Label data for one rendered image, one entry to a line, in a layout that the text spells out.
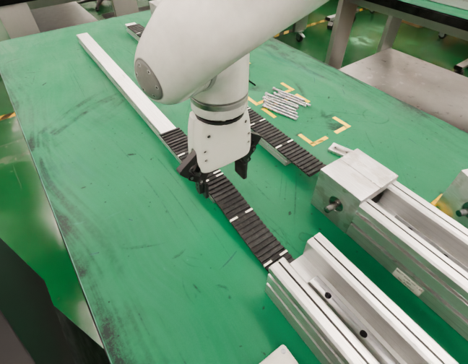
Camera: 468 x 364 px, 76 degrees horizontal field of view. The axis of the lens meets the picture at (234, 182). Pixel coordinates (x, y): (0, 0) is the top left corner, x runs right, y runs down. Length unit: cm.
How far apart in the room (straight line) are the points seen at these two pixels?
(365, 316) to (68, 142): 72
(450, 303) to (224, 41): 46
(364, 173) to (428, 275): 18
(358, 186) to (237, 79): 27
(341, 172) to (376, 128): 33
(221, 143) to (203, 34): 22
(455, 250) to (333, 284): 20
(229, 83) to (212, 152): 12
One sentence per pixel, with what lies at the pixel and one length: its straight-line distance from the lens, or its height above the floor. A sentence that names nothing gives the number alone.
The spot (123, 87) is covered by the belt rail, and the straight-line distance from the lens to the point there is 95.
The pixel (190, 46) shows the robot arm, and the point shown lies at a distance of 29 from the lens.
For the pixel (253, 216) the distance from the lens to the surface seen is 56.
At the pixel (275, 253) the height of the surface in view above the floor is 79.
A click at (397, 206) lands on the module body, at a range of 59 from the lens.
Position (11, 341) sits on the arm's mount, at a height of 93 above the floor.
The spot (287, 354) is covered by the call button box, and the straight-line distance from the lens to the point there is 42.
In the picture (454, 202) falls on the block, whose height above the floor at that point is 82.
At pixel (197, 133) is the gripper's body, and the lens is 45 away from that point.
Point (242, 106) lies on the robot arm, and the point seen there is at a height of 101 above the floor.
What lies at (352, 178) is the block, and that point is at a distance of 55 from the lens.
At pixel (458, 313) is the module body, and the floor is 81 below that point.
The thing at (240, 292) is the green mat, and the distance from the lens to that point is 50.
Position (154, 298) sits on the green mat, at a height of 78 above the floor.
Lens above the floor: 124
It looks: 47 degrees down
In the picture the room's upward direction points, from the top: straight up
